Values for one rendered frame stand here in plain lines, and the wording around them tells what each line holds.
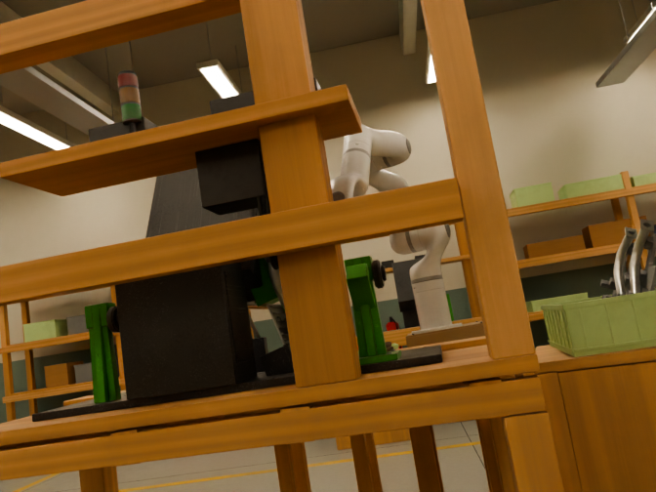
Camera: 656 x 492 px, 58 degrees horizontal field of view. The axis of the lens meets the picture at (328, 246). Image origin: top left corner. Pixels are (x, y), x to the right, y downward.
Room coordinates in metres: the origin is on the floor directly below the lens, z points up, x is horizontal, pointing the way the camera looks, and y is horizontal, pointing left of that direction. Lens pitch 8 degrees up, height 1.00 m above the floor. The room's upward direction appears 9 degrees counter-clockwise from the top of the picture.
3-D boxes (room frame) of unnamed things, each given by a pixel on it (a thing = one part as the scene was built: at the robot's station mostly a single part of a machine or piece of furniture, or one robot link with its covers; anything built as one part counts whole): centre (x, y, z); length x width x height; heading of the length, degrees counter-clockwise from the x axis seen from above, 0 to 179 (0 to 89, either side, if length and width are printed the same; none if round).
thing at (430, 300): (2.23, -0.35, 1.03); 0.19 x 0.19 x 0.18
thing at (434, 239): (2.22, -0.38, 1.24); 0.19 x 0.12 x 0.24; 65
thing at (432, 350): (1.72, 0.28, 0.89); 1.10 x 0.42 x 0.02; 81
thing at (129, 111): (1.45, 0.45, 1.62); 0.05 x 0.05 x 0.05
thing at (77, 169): (1.47, 0.32, 1.52); 0.90 x 0.25 x 0.04; 81
